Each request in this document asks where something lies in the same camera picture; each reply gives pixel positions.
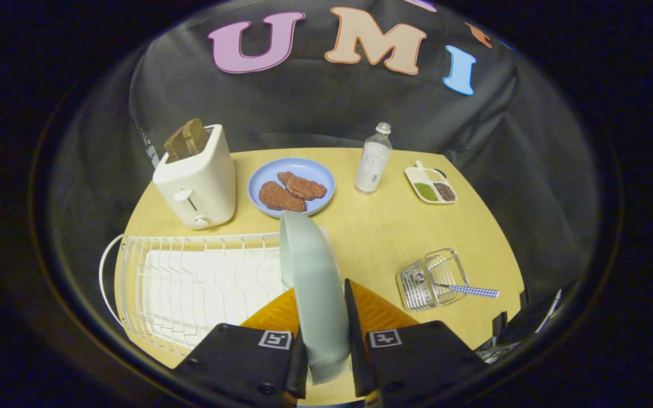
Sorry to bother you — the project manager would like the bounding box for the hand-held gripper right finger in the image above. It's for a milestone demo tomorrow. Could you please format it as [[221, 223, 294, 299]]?
[[344, 278, 487, 398]]

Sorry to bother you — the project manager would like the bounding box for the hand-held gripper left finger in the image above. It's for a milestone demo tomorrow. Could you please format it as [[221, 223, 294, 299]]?
[[174, 287, 309, 404]]

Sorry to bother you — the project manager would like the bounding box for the silver wire basket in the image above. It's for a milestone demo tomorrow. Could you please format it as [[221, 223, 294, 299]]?
[[396, 248, 470, 312]]

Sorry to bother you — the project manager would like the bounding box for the white wire dish rack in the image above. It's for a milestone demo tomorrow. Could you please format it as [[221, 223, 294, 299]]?
[[99, 231, 293, 356]]

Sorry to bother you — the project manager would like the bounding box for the spoon with blue checked handle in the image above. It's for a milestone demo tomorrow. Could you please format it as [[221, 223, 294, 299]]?
[[412, 271, 500, 299]]

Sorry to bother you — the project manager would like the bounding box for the pale green plate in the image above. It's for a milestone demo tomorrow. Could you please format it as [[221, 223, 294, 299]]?
[[279, 210, 351, 385]]

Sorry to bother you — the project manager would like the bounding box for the white divided condiment dish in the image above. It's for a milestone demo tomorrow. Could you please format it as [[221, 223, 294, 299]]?
[[405, 160, 458, 205]]

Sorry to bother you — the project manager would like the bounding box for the blue plate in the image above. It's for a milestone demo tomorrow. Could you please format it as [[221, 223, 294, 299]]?
[[248, 158, 336, 219]]

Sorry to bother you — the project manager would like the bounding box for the brown meat steak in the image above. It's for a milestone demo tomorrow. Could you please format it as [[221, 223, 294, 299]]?
[[277, 171, 328, 201], [258, 181, 307, 213]]

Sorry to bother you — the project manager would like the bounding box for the white toaster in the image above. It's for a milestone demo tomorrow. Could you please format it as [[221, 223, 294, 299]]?
[[152, 124, 237, 230]]

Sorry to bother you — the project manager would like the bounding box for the clear plastic bottle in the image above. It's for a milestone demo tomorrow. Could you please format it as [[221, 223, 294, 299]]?
[[354, 122, 393, 194]]

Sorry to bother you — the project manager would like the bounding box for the brown toast slice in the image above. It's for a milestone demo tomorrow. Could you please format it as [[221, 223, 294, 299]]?
[[163, 126, 190, 163], [182, 118, 209, 156]]

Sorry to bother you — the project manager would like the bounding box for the black backdrop cloth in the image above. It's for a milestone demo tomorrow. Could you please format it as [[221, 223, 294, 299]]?
[[49, 0, 602, 295]]

